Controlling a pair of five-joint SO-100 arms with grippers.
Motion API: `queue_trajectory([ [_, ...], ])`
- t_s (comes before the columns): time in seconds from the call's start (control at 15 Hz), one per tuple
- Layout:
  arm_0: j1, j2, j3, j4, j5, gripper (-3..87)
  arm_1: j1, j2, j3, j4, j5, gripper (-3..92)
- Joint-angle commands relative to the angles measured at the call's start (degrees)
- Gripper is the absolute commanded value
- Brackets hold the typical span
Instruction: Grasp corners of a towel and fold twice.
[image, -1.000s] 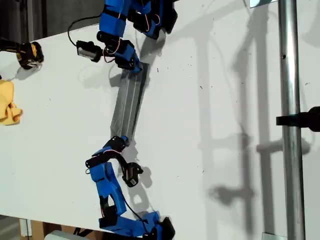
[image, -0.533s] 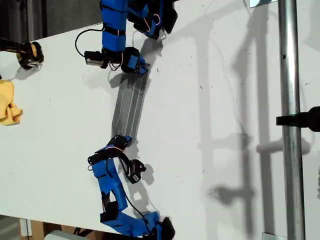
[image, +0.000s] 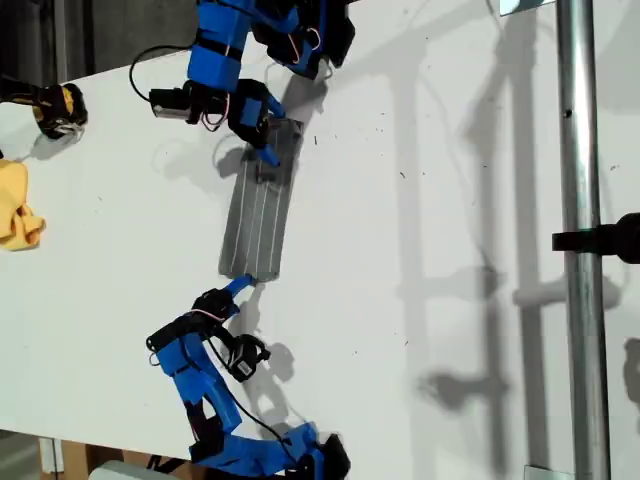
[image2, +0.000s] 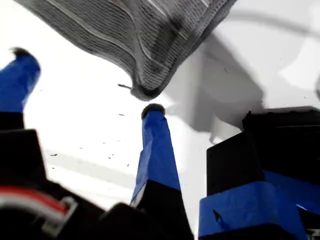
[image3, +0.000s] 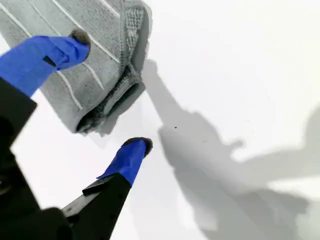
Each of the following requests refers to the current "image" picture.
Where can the grey striped towel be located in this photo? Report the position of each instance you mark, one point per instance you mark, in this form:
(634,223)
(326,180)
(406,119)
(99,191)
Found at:
(255,225)

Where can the black yellow power drill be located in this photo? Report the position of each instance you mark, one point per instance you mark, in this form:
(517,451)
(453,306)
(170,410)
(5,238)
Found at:
(60,107)

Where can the brown cardboard box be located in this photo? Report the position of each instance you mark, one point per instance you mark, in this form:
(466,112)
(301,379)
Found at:
(75,462)

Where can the yellow cloth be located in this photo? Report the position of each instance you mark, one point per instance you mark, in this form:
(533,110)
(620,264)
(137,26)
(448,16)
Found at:
(15,210)

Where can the black clamp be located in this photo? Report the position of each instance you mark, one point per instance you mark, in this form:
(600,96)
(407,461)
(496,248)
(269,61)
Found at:
(620,237)

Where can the black camera box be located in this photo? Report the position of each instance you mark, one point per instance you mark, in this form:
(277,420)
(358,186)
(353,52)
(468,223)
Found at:
(245,362)
(167,105)

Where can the white table bracket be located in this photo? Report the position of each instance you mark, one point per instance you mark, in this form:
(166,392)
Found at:
(50,455)

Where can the steel post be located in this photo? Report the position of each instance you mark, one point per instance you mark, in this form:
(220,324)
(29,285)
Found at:
(580,150)

